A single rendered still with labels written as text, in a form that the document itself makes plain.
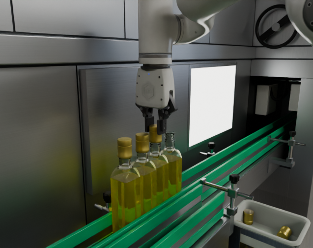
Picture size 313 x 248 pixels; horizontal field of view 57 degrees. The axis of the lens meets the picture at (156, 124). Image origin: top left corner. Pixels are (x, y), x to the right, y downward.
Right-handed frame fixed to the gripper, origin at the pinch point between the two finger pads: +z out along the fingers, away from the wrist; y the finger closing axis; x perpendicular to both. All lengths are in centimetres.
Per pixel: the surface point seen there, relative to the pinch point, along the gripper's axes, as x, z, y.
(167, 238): -12.8, 21.0, 14.0
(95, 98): -10.4, -7.2, -11.7
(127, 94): 1.5, -7.1, -11.8
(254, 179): 63, 36, 5
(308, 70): 102, -11, 13
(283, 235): 31, 38, 27
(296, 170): 102, 42, 13
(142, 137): -7.1, 1.3, 1.7
